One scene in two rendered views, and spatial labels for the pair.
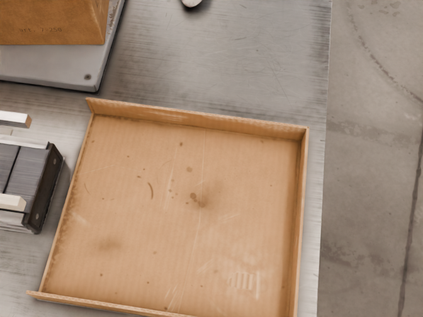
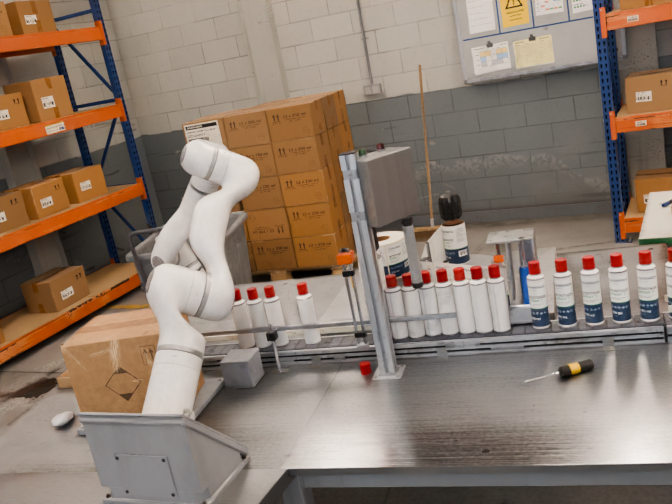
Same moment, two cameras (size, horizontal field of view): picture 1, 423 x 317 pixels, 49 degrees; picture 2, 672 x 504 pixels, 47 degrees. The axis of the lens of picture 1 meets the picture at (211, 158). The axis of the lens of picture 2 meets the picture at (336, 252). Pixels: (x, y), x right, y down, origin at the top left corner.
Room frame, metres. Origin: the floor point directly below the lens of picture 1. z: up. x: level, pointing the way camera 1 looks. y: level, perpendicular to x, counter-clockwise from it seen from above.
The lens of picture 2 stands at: (2.55, 1.39, 1.81)
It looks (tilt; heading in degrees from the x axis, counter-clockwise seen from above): 15 degrees down; 191
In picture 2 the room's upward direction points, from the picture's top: 11 degrees counter-clockwise
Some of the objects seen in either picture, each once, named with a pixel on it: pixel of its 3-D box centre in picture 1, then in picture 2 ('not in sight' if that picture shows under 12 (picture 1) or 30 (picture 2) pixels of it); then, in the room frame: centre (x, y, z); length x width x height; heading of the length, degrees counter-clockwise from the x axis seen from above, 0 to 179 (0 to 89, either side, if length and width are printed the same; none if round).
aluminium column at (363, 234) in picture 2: not in sight; (369, 266); (0.46, 1.05, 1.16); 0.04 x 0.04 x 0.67; 83
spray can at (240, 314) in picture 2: not in sight; (241, 318); (0.25, 0.56, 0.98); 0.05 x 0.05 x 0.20
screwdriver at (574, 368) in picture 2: not in sight; (557, 372); (0.61, 1.52, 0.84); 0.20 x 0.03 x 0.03; 110
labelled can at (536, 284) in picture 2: not in sight; (537, 294); (0.37, 1.51, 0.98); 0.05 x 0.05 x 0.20
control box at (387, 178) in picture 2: not in sight; (382, 186); (0.41, 1.12, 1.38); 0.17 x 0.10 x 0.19; 138
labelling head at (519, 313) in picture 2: not in sight; (515, 277); (0.28, 1.46, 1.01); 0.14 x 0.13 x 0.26; 83
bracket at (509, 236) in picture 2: not in sight; (510, 236); (0.27, 1.46, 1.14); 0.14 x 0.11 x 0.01; 83
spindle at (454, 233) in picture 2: not in sight; (453, 231); (-0.26, 1.27, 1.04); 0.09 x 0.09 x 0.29
